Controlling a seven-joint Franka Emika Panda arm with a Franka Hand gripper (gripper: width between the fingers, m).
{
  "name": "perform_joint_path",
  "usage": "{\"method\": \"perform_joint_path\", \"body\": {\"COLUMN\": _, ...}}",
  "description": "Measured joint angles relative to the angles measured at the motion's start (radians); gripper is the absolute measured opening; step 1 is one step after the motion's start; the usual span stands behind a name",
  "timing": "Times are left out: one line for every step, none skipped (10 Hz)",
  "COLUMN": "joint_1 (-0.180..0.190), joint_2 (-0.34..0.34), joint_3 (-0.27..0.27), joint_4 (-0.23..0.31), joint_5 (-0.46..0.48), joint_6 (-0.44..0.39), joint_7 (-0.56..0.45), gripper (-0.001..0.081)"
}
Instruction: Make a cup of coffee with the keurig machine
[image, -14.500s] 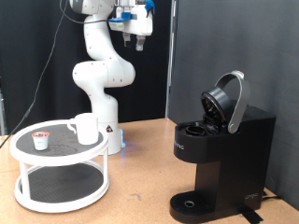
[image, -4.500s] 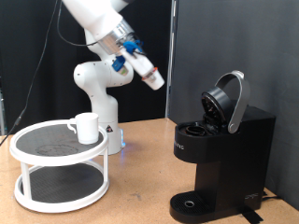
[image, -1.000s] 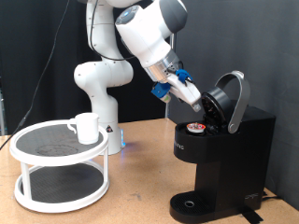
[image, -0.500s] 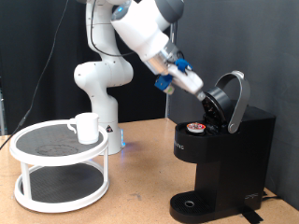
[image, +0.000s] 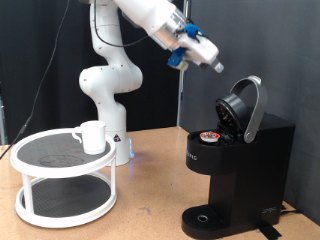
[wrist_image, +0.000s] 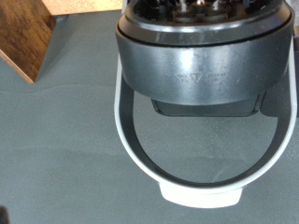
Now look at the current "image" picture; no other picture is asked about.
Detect black tape strip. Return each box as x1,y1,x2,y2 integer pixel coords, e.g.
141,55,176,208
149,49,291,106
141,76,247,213
254,222,283,240

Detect white two-tier turntable stand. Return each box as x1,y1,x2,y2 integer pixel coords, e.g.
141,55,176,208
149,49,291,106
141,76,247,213
9,127,118,230

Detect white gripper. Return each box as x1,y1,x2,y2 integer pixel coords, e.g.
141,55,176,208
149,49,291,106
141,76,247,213
176,33,225,74

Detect white coffee pod red lid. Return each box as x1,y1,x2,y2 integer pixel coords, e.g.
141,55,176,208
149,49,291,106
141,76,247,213
199,131,222,144

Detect white ceramic mug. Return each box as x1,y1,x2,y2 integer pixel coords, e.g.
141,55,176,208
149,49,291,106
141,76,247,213
71,120,107,156

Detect wrist camera on blue mount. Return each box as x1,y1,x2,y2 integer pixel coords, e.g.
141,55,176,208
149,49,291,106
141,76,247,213
166,46,189,72

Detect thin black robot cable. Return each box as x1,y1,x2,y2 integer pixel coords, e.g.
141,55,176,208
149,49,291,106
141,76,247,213
0,0,151,160

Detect black Keurig coffee machine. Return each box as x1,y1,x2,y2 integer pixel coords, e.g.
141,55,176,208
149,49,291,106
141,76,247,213
180,75,296,240

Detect silver vertical metal post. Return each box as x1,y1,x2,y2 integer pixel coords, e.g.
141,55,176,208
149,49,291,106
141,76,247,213
175,0,192,128

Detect Keurig lid with silver handle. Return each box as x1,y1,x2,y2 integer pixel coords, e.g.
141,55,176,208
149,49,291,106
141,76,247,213
214,75,269,144

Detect grey metal frame bar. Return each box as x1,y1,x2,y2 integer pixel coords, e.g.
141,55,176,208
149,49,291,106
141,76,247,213
0,83,8,146

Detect black round grip liner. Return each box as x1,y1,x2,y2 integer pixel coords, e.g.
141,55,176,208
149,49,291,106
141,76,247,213
17,132,113,169
21,174,112,219

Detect black backdrop curtain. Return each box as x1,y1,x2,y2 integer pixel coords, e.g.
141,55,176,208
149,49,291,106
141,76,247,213
0,0,184,145

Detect dark grey partition panel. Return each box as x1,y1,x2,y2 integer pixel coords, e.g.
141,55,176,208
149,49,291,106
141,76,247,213
181,0,320,226

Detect black machine power cord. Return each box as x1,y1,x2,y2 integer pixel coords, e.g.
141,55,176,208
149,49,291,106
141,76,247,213
279,203,303,216

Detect blue cable clip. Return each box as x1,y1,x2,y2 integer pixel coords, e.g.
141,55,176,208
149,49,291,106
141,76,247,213
183,23,206,39

